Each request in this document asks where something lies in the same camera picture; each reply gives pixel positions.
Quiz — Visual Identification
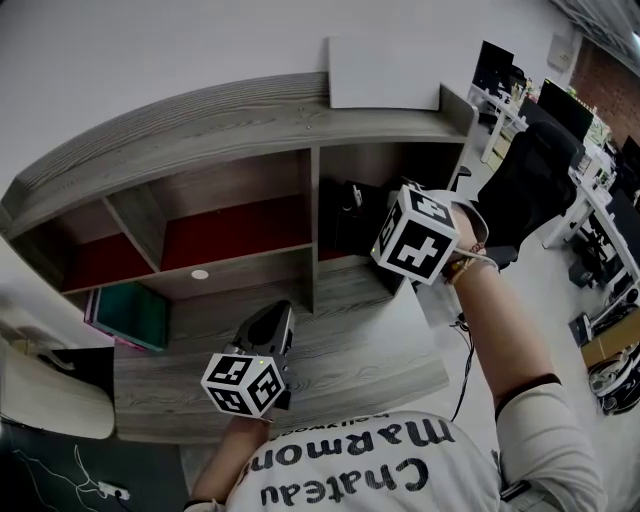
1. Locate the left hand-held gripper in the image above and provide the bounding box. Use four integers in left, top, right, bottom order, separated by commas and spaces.
200, 300, 296, 419

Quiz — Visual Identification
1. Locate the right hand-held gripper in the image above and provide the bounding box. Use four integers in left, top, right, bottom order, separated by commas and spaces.
369, 175, 461, 287

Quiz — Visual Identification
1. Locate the black box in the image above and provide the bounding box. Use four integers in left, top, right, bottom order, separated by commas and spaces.
332, 179, 401, 251

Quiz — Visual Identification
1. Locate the person's left forearm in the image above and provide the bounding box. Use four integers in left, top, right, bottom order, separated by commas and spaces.
187, 414, 274, 506

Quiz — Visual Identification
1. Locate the person's right forearm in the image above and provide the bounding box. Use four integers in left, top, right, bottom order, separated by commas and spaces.
442, 199, 564, 416

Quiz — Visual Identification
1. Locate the grey desk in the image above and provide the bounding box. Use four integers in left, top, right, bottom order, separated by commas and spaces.
112, 264, 451, 445

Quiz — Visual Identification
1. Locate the black office chair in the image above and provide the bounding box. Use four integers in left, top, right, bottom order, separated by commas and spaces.
459, 119, 586, 274

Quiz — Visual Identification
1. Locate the white office desk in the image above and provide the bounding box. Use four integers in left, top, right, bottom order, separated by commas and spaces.
467, 82, 640, 321

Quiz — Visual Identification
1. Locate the grey wooden desk hutch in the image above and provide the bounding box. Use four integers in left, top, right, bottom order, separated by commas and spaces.
0, 72, 479, 351

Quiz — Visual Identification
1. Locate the teal book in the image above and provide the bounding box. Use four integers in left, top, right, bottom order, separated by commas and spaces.
92, 282, 169, 354

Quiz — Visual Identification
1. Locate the person's white printed shirt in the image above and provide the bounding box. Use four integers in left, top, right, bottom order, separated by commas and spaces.
182, 374, 609, 512

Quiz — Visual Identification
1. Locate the white flat board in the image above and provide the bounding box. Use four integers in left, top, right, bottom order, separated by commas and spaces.
327, 35, 444, 111

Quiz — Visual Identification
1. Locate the small black monitor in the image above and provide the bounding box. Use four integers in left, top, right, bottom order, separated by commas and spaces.
472, 39, 515, 96

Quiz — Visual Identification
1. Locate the large black monitor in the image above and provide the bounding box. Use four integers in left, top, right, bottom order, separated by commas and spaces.
537, 77, 596, 144

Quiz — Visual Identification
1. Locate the white power strip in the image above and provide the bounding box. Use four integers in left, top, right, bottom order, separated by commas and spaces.
97, 480, 132, 501

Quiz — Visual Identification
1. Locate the cardboard box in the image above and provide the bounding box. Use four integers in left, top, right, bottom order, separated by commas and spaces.
579, 335, 640, 369

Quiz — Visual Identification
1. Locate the black white patterned item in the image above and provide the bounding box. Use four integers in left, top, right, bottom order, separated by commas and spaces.
587, 344, 640, 416

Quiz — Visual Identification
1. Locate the person's wrist bracelet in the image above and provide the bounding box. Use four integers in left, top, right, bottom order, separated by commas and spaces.
443, 241, 501, 287

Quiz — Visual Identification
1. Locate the black cable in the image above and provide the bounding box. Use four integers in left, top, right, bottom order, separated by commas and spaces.
447, 312, 476, 424

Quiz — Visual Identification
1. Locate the white floor cable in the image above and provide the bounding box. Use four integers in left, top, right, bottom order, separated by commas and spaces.
9, 444, 101, 512

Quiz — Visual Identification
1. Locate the wall notice board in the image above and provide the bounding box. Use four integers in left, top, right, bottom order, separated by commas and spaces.
547, 33, 576, 71

